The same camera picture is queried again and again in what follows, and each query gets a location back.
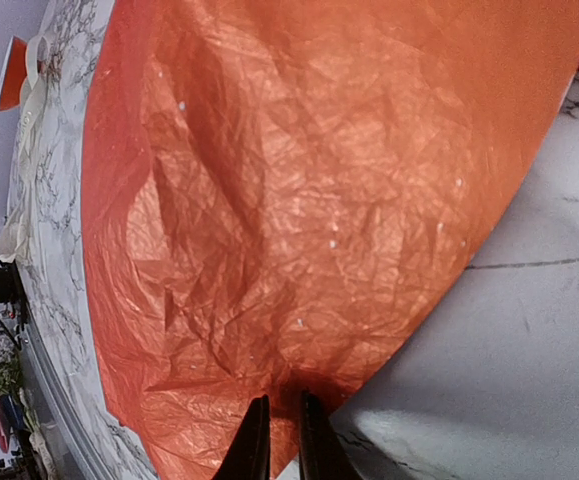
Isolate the cream ribbon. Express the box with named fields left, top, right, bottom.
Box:
left=0, top=33, right=55, bottom=263

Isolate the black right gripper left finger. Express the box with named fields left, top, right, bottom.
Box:
left=213, top=395, right=270, bottom=480

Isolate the background flower clutter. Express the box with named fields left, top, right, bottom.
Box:
left=0, top=334, right=55, bottom=479

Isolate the brown orange wrapping paper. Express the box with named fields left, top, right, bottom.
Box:
left=81, top=1, right=579, bottom=479

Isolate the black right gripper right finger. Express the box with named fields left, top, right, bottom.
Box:
left=299, top=390, right=361, bottom=480

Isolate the orange cup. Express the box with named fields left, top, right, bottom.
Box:
left=0, top=36, right=27, bottom=112

